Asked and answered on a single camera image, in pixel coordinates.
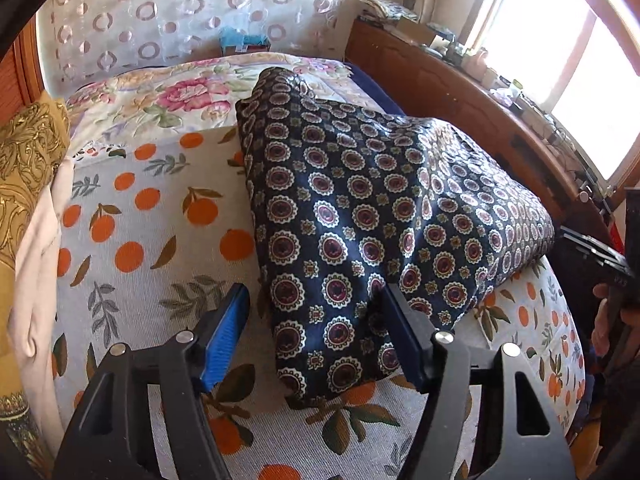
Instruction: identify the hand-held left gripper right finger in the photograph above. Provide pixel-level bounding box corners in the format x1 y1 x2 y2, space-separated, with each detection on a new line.
382 284 576 480

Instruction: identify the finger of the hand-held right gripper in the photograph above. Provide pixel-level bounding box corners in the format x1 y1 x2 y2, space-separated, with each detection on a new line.
559 226 609 267

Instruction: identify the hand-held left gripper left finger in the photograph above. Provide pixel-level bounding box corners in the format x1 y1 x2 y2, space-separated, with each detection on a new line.
52 282 251 480

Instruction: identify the navy medallion print garment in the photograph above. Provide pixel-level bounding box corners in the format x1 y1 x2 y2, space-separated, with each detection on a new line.
235 66 557 408

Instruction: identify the person's right hand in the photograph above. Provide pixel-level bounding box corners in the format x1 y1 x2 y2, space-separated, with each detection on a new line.
591 284 640 359

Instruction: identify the dark cloth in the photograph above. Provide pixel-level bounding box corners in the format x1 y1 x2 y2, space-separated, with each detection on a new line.
550 242 640 461

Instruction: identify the orange fruit print bedsheet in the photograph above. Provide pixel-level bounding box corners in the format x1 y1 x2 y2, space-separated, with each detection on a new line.
50 125 586 480

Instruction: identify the cream pink cloth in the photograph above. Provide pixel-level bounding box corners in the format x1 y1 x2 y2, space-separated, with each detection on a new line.
12 160 63 376

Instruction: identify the wooden cabinet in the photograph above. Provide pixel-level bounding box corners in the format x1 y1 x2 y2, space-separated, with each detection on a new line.
345 17 618 246

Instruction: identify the row of small toiletry containers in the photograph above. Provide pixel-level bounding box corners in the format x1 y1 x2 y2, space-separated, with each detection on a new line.
430 25 551 116

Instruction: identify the window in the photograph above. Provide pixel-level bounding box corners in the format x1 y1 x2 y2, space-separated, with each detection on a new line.
460 0 640 183

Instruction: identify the dark blue bed sheet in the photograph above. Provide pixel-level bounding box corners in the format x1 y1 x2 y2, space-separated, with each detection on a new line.
342 61 407 117

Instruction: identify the floral bedsheet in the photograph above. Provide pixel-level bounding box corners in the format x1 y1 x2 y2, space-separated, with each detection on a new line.
65 51 361 161

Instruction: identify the cardboard box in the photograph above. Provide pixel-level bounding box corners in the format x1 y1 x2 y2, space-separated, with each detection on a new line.
397 20 441 44

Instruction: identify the yellow gold patterned cloth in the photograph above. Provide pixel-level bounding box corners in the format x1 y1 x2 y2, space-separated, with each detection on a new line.
0 91 71 480

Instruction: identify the small blue box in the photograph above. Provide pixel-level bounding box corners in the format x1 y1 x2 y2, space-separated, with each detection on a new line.
218 27 271 56

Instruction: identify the stack of papers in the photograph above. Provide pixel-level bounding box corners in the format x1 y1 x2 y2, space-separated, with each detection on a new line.
357 0 418 23

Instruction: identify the white circle pattern curtain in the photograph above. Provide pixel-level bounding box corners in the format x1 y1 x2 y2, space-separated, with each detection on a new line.
35 0 381 93

